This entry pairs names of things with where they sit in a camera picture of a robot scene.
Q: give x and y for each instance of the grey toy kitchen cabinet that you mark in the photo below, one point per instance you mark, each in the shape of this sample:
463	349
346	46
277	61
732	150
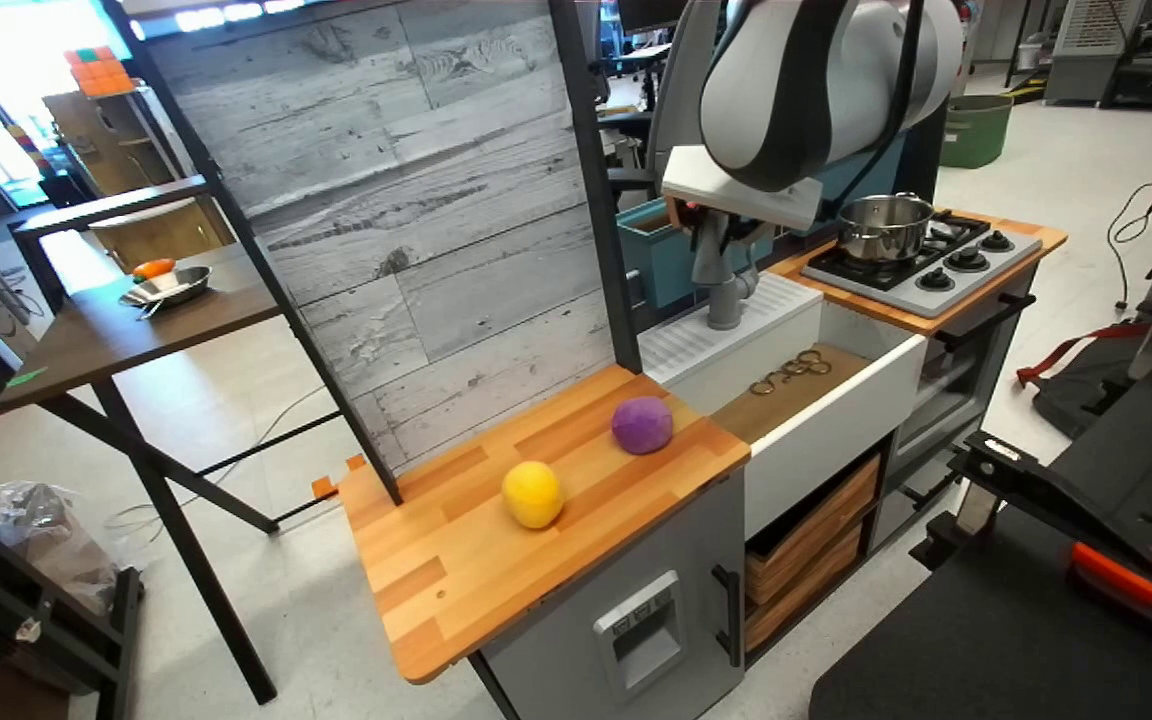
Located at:
663	602

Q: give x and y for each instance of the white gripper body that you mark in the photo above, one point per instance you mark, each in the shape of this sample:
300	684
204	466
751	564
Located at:
737	190

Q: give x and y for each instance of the black frame post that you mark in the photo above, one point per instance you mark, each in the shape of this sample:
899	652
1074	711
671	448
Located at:
597	187

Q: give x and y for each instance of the black platform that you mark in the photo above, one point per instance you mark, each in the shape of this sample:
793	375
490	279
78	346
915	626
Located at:
1080	641

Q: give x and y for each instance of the brown cardboard sheet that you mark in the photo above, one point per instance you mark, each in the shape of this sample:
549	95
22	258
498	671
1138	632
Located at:
789	385

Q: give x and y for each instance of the clear plastic bag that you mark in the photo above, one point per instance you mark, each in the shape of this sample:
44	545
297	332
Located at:
50	534

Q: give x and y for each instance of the teal bin with red items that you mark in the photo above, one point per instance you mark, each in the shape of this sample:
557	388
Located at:
653	262

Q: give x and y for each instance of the yellow ball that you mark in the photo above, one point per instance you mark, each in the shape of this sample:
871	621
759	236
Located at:
535	495

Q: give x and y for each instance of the grey toy stove top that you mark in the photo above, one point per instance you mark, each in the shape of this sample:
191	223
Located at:
920	275

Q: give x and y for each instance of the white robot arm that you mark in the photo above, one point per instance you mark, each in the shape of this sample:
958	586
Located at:
830	80

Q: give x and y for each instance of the steel pot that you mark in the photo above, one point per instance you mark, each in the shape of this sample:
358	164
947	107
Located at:
883	224

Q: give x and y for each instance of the orange box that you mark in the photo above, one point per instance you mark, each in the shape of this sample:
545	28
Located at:
103	70

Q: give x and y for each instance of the wooden drawer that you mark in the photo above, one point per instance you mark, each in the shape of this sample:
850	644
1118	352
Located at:
804	586
818	514

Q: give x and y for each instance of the wooden countertop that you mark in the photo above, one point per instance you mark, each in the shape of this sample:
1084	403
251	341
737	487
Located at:
469	534

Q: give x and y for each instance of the purple ball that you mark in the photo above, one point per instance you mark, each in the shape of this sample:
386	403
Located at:
641	427

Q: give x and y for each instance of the green bucket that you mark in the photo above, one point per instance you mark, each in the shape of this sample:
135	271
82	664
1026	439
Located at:
974	131

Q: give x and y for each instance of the grey wood backdrop panel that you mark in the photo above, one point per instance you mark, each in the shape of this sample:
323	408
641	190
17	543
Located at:
430	213

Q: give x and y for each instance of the white toy sink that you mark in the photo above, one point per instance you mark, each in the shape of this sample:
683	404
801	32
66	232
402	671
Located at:
818	422

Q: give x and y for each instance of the grey tall office chair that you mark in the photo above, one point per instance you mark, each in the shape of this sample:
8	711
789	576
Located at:
683	80

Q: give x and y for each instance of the orange and white gadget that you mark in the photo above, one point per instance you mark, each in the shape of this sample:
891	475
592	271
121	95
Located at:
164	285

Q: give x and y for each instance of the dark brown table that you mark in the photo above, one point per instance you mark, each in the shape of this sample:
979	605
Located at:
121	325

